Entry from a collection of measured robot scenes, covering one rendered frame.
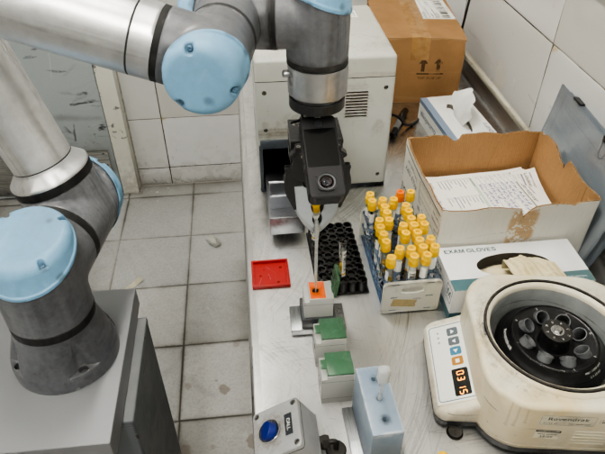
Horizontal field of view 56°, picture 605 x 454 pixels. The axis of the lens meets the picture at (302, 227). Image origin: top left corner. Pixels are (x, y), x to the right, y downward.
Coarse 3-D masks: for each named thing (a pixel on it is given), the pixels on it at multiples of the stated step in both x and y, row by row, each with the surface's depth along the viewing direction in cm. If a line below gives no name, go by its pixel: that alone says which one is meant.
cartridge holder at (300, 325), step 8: (336, 304) 98; (296, 312) 96; (336, 312) 96; (296, 320) 95; (304, 320) 92; (312, 320) 92; (344, 320) 95; (296, 328) 94; (304, 328) 93; (312, 328) 94
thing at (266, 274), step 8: (256, 264) 107; (264, 264) 107; (272, 264) 107; (280, 264) 107; (256, 272) 105; (264, 272) 105; (272, 272) 105; (280, 272) 105; (288, 272) 104; (256, 280) 104; (264, 280) 104; (272, 280) 104; (280, 280) 104; (288, 280) 103; (256, 288) 102; (264, 288) 102
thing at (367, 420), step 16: (368, 368) 77; (368, 384) 75; (368, 400) 73; (384, 400) 73; (352, 416) 82; (368, 416) 72; (384, 416) 72; (400, 416) 72; (352, 432) 80; (368, 432) 72; (384, 432) 70; (400, 432) 70; (352, 448) 78; (368, 448) 73; (384, 448) 72; (400, 448) 72
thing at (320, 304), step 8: (304, 288) 93; (312, 288) 92; (320, 288) 92; (328, 288) 92; (304, 296) 91; (312, 296) 90; (320, 296) 90; (328, 296) 90; (304, 304) 91; (312, 304) 91; (320, 304) 91; (328, 304) 91; (304, 312) 92; (312, 312) 92; (320, 312) 92; (328, 312) 92
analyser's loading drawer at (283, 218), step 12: (276, 168) 125; (276, 180) 121; (276, 192) 117; (276, 204) 113; (288, 204) 113; (276, 216) 109; (288, 216) 109; (276, 228) 110; (288, 228) 110; (300, 228) 110
